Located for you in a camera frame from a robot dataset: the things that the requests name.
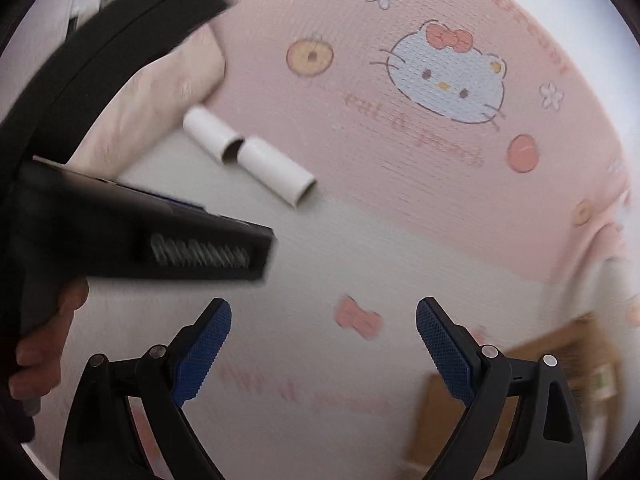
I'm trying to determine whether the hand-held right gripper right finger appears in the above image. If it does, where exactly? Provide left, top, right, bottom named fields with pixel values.
left=415, top=296, right=588, bottom=480

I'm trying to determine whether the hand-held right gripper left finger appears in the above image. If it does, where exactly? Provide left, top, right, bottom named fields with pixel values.
left=60, top=297, right=233, bottom=480

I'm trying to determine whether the white cardboard tube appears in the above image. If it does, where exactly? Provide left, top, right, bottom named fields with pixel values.
left=182, top=106, right=244, bottom=164
left=235, top=136, right=317, bottom=207

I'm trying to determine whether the pink printed blanket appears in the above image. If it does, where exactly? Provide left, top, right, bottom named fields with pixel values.
left=30, top=0, right=640, bottom=480

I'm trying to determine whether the person's left hand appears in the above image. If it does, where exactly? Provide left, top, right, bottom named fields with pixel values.
left=9, top=279, right=91, bottom=402

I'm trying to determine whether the pale pink cloth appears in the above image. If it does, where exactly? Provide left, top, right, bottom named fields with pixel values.
left=67, top=25, right=227, bottom=181

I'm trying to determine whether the brown cardboard box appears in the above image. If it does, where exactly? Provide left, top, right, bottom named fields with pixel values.
left=404, top=311, right=627, bottom=472

